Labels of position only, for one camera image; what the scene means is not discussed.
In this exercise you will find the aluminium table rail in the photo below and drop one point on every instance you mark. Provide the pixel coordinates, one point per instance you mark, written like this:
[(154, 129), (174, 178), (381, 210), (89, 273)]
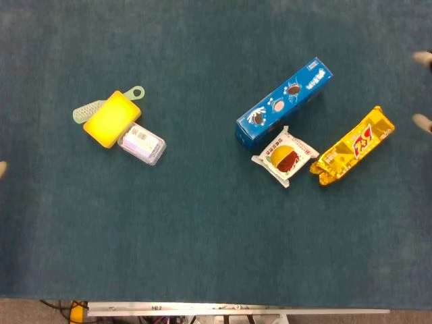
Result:
[(236, 308)]

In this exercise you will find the clear plastic box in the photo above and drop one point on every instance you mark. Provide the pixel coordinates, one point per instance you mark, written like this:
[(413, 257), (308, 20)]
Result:
[(143, 145)]

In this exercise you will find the blue cookie box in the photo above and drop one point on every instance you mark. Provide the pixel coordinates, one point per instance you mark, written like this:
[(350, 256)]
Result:
[(283, 104)]

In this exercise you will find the green plastic brush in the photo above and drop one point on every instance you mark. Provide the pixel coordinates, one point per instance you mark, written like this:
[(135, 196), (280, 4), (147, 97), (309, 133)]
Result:
[(82, 113)]

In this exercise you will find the teal carpet table cover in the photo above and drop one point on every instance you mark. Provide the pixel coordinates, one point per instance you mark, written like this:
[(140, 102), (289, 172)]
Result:
[(202, 236)]

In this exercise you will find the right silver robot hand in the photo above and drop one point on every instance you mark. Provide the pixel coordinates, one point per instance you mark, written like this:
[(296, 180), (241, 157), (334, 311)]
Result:
[(423, 56)]

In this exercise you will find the yellow floor block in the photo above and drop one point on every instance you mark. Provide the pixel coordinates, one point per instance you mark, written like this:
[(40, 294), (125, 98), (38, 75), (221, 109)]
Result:
[(77, 312)]

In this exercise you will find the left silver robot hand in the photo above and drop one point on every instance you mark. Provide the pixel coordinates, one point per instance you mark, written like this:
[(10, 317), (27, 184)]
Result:
[(2, 168)]

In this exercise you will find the yellow sponge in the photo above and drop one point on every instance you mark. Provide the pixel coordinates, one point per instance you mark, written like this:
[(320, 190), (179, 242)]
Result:
[(111, 118)]

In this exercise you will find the wiring under table rail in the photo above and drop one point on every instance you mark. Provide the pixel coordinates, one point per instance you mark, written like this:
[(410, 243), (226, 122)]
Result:
[(209, 320)]

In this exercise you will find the white burger snack packet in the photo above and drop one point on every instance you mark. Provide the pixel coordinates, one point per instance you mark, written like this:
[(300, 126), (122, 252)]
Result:
[(285, 157)]

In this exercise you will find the yellow snack bag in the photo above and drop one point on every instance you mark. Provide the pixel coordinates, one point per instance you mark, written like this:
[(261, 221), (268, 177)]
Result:
[(354, 146)]

